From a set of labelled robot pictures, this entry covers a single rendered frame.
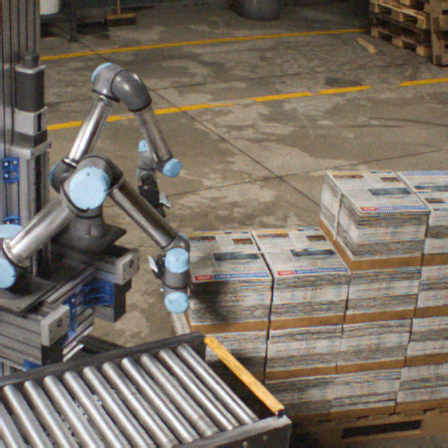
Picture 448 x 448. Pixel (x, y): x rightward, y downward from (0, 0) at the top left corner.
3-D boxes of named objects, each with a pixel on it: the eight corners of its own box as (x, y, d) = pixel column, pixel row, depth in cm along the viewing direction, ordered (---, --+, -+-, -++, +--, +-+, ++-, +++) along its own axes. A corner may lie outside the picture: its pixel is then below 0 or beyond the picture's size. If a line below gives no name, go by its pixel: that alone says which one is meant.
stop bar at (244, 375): (212, 339, 306) (213, 334, 305) (286, 413, 273) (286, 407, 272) (203, 342, 305) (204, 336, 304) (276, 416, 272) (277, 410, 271)
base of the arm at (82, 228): (60, 235, 359) (60, 211, 355) (81, 220, 371) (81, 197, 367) (93, 245, 354) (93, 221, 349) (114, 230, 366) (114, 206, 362)
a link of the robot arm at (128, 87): (148, 71, 346) (189, 167, 379) (131, 64, 353) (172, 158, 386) (124, 89, 342) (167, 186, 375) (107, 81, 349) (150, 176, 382)
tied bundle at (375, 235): (316, 226, 379) (322, 171, 368) (384, 222, 386) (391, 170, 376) (349, 272, 346) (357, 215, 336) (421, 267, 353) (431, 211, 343)
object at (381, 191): (324, 173, 368) (325, 170, 368) (391, 171, 375) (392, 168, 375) (359, 215, 336) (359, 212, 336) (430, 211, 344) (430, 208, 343)
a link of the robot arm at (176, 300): (191, 292, 302) (190, 315, 305) (186, 275, 311) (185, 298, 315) (166, 293, 300) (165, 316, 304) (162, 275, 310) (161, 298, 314)
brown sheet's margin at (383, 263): (317, 224, 378) (318, 214, 376) (383, 221, 385) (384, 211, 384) (350, 271, 346) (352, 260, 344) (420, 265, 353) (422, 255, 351)
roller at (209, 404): (165, 360, 304) (172, 347, 303) (240, 444, 268) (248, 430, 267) (152, 357, 301) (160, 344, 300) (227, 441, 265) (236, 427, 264)
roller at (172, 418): (128, 369, 298) (135, 356, 297) (199, 456, 262) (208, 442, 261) (115, 366, 294) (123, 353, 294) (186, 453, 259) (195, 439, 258)
